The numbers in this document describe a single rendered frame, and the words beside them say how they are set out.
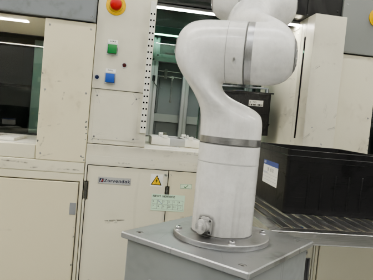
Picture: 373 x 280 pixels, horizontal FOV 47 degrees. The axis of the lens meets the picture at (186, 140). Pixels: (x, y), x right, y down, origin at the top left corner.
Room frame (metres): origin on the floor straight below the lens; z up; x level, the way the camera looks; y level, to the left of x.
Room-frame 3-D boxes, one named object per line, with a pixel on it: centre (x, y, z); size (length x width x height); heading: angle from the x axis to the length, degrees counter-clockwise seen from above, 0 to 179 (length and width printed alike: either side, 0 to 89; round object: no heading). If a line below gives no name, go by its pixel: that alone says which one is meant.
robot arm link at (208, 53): (0.85, -0.05, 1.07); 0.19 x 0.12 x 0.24; 79
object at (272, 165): (1.28, -0.39, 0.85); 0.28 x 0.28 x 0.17; 7
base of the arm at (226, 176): (0.84, -0.09, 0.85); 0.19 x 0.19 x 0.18
